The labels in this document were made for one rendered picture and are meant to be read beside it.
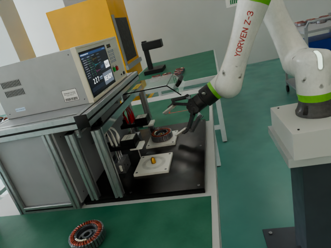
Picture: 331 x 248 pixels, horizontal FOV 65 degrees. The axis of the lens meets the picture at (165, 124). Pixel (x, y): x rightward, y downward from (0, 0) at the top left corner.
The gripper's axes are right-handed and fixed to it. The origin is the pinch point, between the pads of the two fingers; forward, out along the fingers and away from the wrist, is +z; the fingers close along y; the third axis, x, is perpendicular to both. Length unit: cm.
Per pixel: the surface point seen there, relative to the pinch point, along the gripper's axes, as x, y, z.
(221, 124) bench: 150, -25, 12
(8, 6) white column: 99, -375, 188
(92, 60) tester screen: -43.5, -23.6, -2.0
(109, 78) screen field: -30.8, -22.2, 2.6
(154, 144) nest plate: -4.1, 5.2, 12.2
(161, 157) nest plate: -13.9, 15.7, 6.6
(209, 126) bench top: 21.2, 6.6, -9.7
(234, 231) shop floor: 59, 63, 23
